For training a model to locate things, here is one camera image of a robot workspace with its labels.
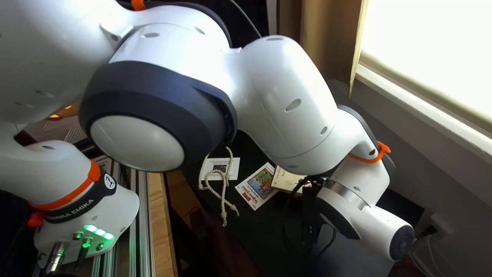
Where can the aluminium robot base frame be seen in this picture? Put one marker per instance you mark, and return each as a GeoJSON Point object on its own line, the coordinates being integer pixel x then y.
{"type": "Point", "coordinates": [147, 248]}

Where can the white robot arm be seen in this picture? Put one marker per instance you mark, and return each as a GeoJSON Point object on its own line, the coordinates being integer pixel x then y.
{"type": "Point", "coordinates": [159, 88]}

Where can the white cream book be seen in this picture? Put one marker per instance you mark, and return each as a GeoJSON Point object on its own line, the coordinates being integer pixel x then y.
{"type": "Point", "coordinates": [285, 180]}

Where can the white square paper card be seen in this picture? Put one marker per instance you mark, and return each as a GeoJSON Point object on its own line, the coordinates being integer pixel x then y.
{"type": "Point", "coordinates": [216, 164]}

